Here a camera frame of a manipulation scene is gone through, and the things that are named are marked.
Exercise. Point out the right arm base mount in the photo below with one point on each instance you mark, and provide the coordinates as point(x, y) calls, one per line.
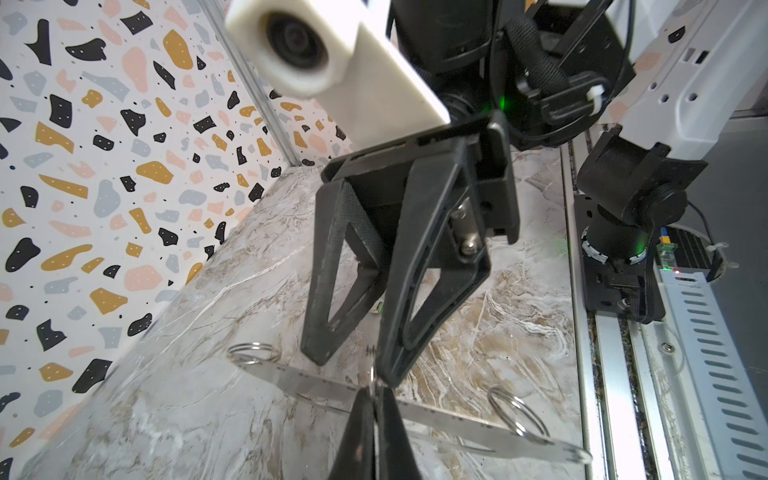
point(611, 286)

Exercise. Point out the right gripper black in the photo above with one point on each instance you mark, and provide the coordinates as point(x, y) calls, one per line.
point(432, 174)

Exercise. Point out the green key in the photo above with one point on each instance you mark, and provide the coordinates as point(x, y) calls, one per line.
point(377, 308)

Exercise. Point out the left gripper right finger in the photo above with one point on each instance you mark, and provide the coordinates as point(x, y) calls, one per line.
point(396, 460)

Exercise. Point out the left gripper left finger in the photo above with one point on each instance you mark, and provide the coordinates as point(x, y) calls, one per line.
point(355, 459)

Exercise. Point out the white perforated cable duct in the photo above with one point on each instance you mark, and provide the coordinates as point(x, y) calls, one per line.
point(734, 419)

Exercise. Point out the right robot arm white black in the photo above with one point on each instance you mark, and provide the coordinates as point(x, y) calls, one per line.
point(551, 84)

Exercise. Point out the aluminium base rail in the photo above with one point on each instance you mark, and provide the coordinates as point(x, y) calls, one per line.
point(622, 425)

